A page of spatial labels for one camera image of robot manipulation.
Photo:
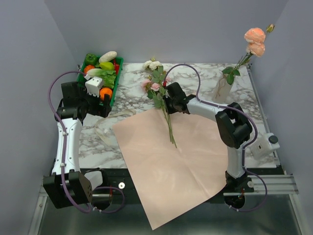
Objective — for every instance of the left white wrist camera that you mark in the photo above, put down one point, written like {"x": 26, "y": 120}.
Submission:
{"x": 94, "y": 85}

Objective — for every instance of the white rose stem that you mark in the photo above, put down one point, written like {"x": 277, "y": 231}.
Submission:
{"x": 158, "y": 74}

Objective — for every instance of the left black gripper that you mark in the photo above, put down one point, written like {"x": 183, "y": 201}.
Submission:
{"x": 102, "y": 110}

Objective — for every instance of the white ceramic vase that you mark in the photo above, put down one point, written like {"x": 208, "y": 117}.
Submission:
{"x": 221, "y": 90}

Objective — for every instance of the small orange pumpkin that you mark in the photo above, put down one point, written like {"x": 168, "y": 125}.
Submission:
{"x": 88, "y": 67}

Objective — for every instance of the green bell pepper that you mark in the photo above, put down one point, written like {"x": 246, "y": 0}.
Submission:
{"x": 91, "y": 59}

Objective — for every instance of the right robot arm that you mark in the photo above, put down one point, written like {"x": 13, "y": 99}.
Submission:
{"x": 233, "y": 126}

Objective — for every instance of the white potato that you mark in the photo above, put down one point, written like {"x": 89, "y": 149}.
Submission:
{"x": 107, "y": 57}

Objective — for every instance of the orange fruit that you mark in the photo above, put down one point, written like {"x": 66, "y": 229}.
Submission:
{"x": 105, "y": 91}

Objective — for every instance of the peach rose stem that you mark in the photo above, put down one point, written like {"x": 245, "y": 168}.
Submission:
{"x": 255, "y": 38}

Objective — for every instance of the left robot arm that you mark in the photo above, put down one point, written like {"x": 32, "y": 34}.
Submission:
{"x": 67, "y": 185}

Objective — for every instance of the green plastic tray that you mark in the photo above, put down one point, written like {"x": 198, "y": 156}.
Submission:
{"x": 120, "y": 61}

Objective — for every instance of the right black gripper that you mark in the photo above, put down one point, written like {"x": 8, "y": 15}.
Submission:
{"x": 169, "y": 111}

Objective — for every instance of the white control box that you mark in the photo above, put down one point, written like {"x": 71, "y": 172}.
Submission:
{"x": 264, "y": 146}

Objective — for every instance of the pink rose stem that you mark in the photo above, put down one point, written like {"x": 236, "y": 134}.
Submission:
{"x": 156, "y": 92}
{"x": 168, "y": 79}

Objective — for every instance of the red chili pepper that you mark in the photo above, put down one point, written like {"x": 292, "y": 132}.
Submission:
{"x": 116, "y": 66}

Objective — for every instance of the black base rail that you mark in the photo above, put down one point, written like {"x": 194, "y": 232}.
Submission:
{"x": 121, "y": 188}

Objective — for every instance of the napa cabbage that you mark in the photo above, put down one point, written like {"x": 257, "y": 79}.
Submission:
{"x": 108, "y": 76}

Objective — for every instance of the yellow-green mango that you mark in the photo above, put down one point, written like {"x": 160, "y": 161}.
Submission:
{"x": 107, "y": 66}

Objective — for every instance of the cream ribbon gold lettering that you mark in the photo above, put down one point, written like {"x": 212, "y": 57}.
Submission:
{"x": 104, "y": 135}

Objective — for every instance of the pink wrapping paper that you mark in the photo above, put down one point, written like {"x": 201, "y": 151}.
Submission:
{"x": 173, "y": 170}

